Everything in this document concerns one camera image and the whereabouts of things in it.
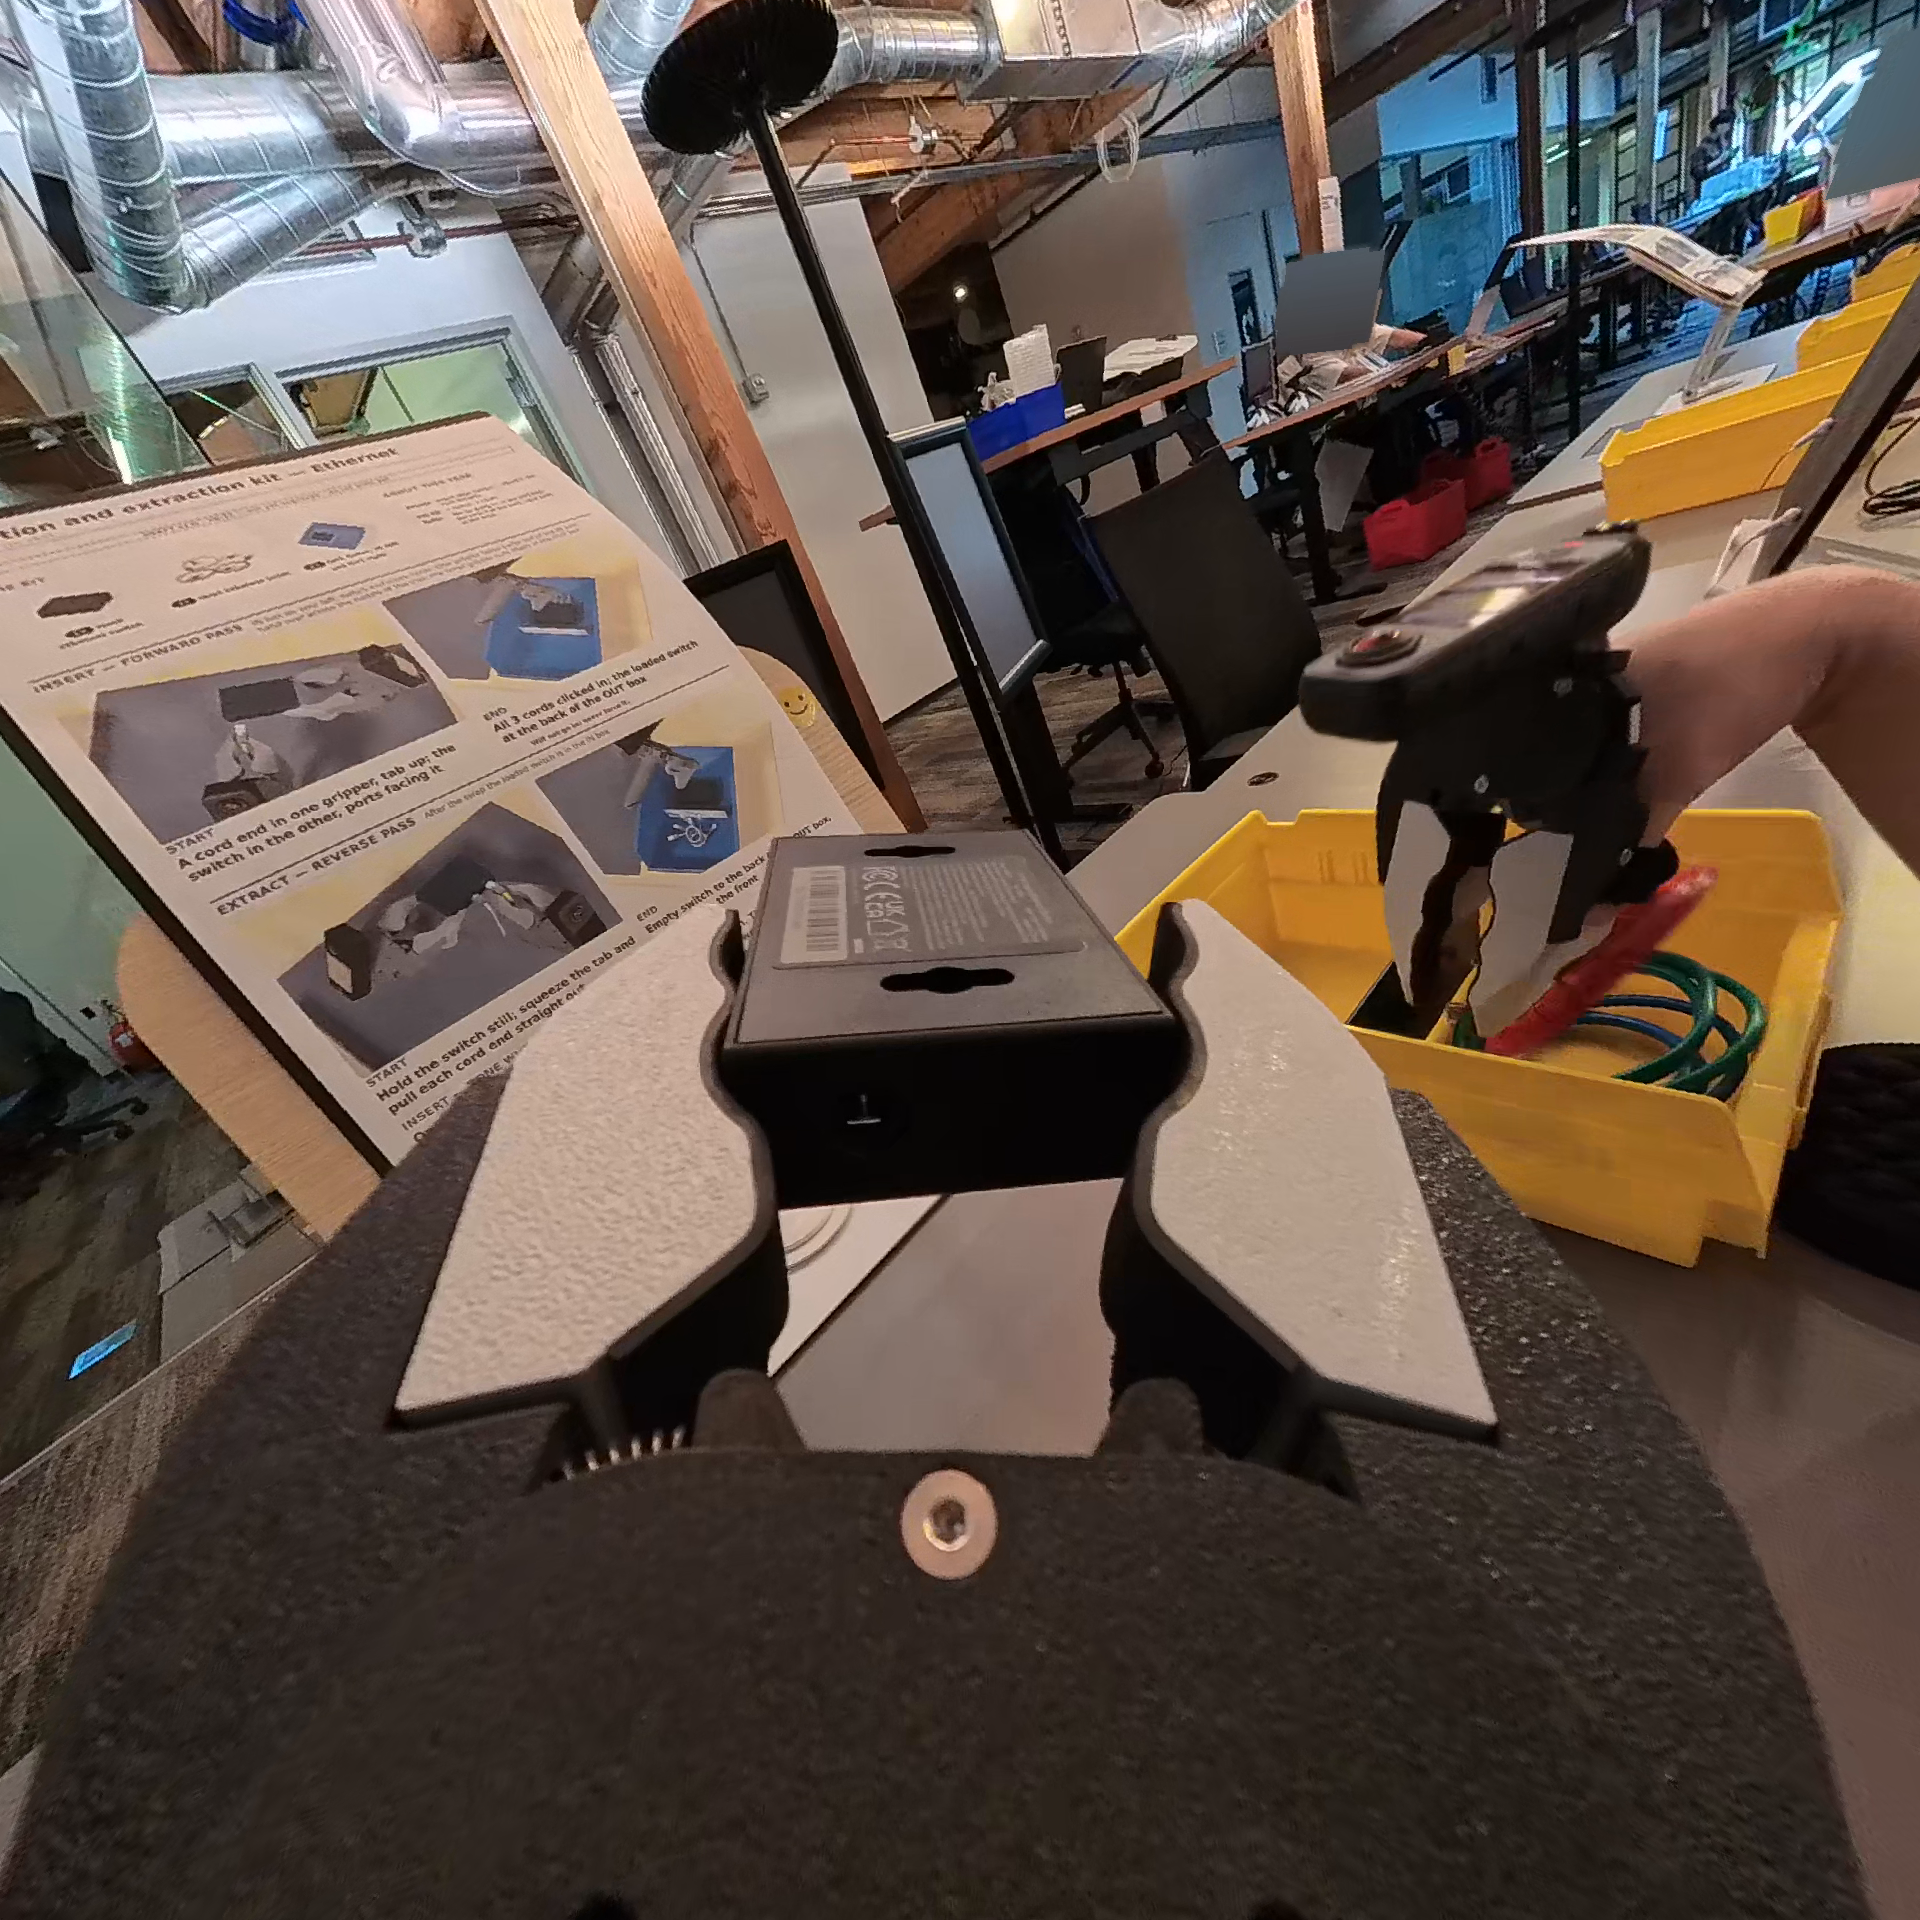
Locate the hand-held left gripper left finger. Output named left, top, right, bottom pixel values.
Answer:
left=393, top=906, right=784, bottom=1449

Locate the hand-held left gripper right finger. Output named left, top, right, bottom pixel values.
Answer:
left=1099, top=896, right=1502, bottom=1469

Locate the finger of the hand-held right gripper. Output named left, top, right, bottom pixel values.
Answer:
left=1377, top=794, right=1489, bottom=1047
left=1458, top=825, right=1580, bottom=1055

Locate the red ethernet cable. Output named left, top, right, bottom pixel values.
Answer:
left=1478, top=862, right=1720, bottom=1057

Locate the green ethernet cable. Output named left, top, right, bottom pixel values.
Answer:
left=1448, top=960, right=1771, bottom=1100

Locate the yellow plastic bin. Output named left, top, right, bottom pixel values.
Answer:
left=1792, top=280, right=1920, bottom=375
left=1118, top=808, right=1844, bottom=1268
left=1599, top=352, right=1875, bottom=527

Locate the black ethernet switch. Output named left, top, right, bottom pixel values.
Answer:
left=718, top=830, right=1186, bottom=1209

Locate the red plastic crate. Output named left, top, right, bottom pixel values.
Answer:
left=1362, top=478, right=1472, bottom=570
left=1425, top=434, right=1521, bottom=514

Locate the black office chair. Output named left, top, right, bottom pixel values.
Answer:
left=1068, top=450, right=1326, bottom=792

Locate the instruction sheet on board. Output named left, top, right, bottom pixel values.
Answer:
left=112, top=642, right=889, bottom=1248

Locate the black foam pad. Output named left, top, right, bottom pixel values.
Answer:
left=1777, top=1042, right=1920, bottom=1296

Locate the black tilted board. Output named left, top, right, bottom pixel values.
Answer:
left=1744, top=276, right=1920, bottom=584

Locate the white paper on stand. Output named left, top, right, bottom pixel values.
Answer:
left=1505, top=221, right=1769, bottom=405

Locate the instruction poster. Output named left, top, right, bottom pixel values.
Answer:
left=0, top=415, right=846, bottom=1168

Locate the brown office desk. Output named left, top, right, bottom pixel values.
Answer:
left=860, top=357, right=1239, bottom=534

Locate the grey screen monitor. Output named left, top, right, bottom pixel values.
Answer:
left=892, top=421, right=1056, bottom=706

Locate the blue plastic crate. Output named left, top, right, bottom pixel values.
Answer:
left=966, top=378, right=1071, bottom=462

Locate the black framed monitor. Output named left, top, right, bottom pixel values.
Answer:
left=681, top=538, right=889, bottom=784

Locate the brown wooden beam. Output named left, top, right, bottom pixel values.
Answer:
left=478, top=0, right=928, bottom=830

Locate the black floor lamp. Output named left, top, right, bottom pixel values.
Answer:
left=643, top=0, right=1074, bottom=874

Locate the silver ventilation duct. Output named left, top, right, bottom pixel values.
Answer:
left=0, top=0, right=506, bottom=313
left=585, top=0, right=1307, bottom=110

